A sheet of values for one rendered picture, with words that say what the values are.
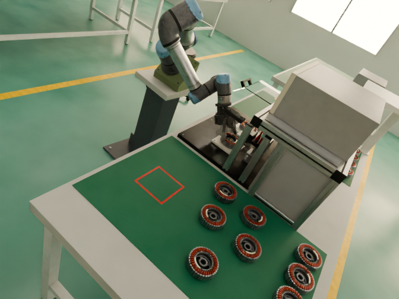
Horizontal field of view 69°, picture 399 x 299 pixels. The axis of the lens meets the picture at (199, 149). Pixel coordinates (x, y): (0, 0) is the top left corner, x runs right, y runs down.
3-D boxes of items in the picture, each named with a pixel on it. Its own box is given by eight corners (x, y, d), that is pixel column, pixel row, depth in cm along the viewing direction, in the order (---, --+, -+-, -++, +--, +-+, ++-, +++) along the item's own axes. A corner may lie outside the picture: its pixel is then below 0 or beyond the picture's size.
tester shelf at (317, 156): (249, 123, 127) (254, 114, 125) (295, 92, 179) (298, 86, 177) (339, 184, 115) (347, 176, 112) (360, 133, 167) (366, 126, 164)
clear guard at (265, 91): (232, 91, 164) (236, 82, 161) (249, 83, 182) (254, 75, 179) (281, 123, 155) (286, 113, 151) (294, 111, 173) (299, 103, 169)
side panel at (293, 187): (247, 193, 141) (280, 143, 123) (249, 190, 144) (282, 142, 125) (295, 231, 133) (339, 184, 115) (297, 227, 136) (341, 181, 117)
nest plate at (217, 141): (211, 141, 161) (211, 139, 160) (224, 133, 172) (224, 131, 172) (232, 157, 157) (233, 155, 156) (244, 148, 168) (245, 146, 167)
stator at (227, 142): (215, 140, 161) (218, 135, 159) (225, 134, 170) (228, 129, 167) (231, 152, 158) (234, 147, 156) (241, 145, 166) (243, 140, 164)
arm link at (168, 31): (149, 23, 132) (196, 108, 158) (170, 10, 132) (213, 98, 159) (145, 21, 142) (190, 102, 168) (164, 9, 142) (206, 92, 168)
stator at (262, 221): (236, 219, 126) (239, 213, 123) (246, 205, 134) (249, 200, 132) (257, 235, 123) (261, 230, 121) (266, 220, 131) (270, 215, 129)
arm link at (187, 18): (169, 40, 188) (165, 5, 134) (189, 28, 188) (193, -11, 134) (179, 57, 189) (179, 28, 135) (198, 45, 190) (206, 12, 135)
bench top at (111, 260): (29, 209, 101) (29, 200, 99) (265, 91, 269) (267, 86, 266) (268, 467, 72) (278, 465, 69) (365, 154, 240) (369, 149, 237)
